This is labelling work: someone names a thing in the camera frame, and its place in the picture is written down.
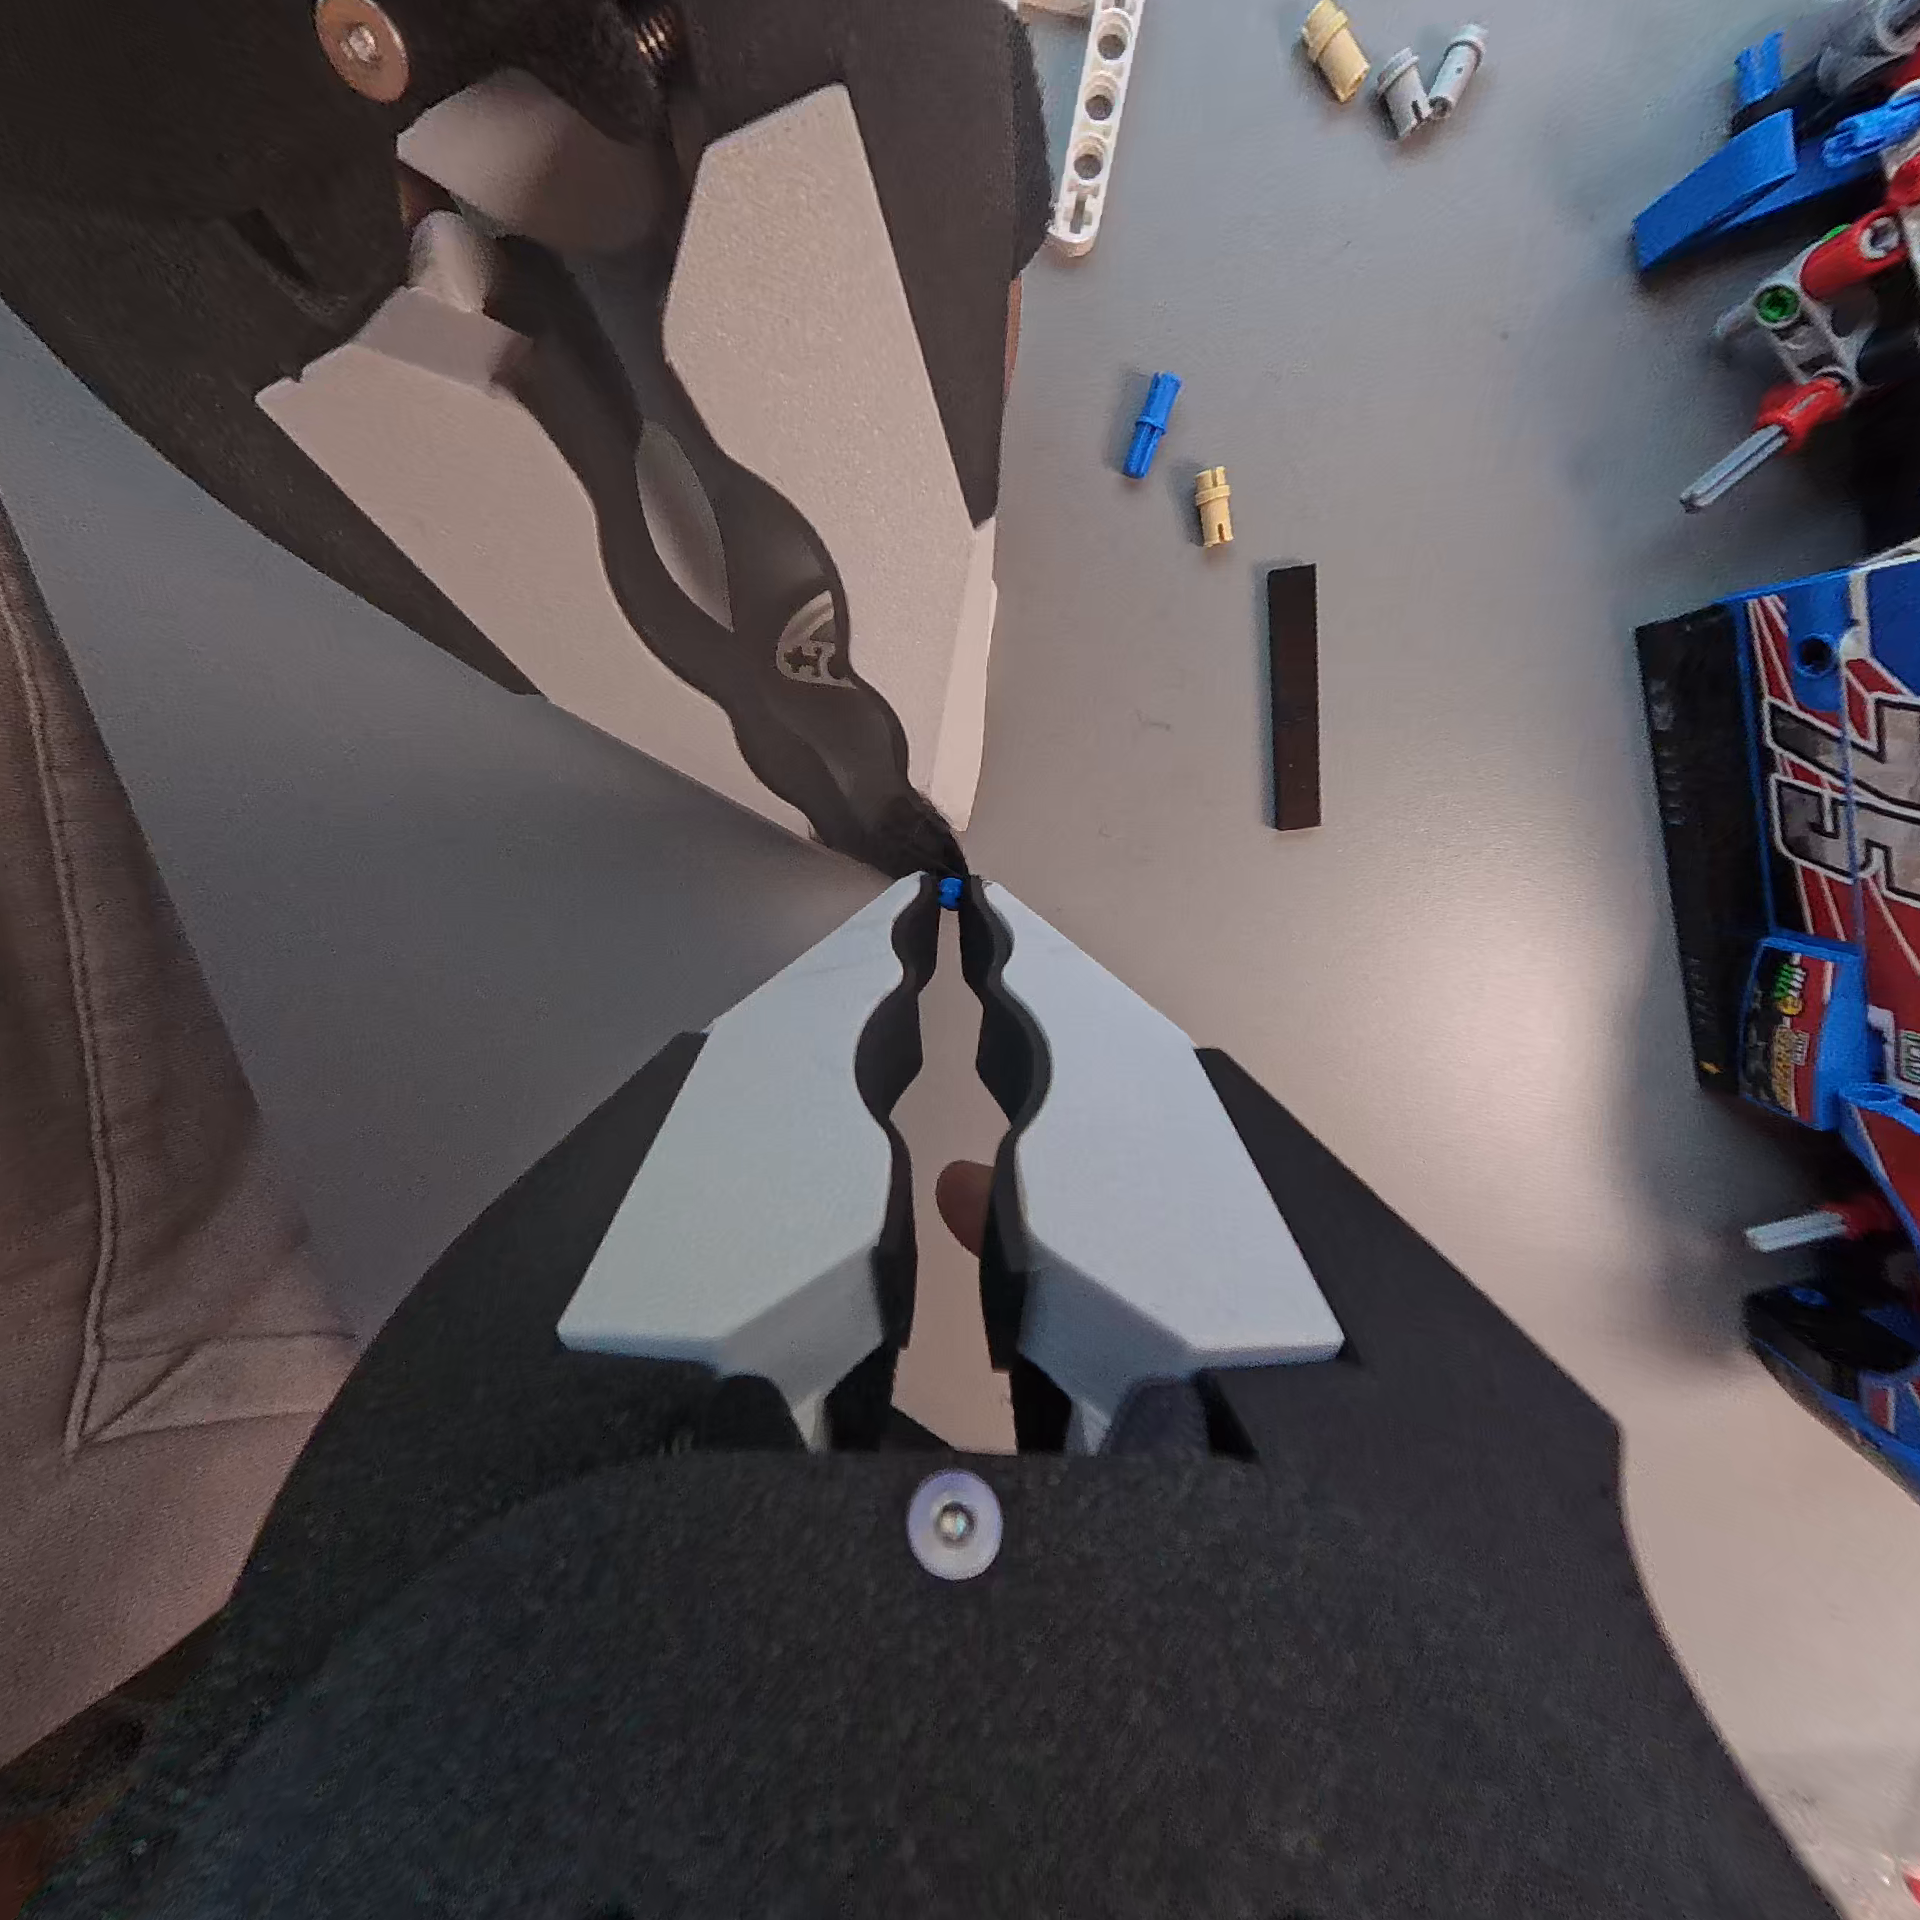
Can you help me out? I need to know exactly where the toy brick race car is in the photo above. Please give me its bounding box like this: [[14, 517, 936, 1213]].
[[1633, 0, 1920, 1494]]

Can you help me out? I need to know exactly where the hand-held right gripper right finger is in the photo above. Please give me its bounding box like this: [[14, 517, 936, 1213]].
[[956, 879, 1350, 1457]]

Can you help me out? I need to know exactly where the black flat tile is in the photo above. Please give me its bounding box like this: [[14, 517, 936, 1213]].
[[1268, 561, 1325, 830]]

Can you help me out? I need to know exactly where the white curved panel piece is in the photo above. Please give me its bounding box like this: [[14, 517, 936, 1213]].
[[1045, 0, 1150, 259]]

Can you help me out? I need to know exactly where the person's beige sweatshirt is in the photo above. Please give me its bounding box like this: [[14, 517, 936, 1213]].
[[0, 497, 362, 1774]]

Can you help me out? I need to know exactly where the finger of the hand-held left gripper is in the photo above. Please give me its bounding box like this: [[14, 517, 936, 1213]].
[[655, 81, 1002, 859], [254, 204, 922, 874]]

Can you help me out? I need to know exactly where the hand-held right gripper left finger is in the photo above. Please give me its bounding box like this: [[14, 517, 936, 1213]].
[[556, 874, 942, 1454]]

